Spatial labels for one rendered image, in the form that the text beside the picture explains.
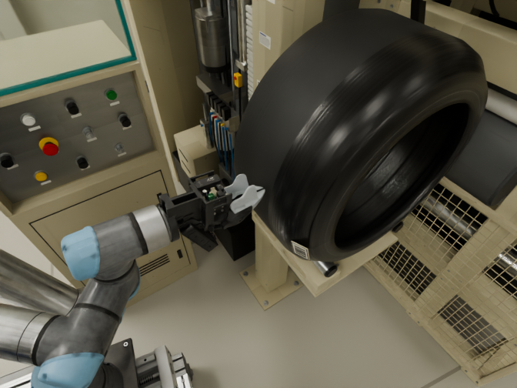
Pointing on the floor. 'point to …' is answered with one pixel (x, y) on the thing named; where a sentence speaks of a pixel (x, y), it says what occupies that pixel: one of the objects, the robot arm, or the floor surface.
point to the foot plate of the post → (266, 300)
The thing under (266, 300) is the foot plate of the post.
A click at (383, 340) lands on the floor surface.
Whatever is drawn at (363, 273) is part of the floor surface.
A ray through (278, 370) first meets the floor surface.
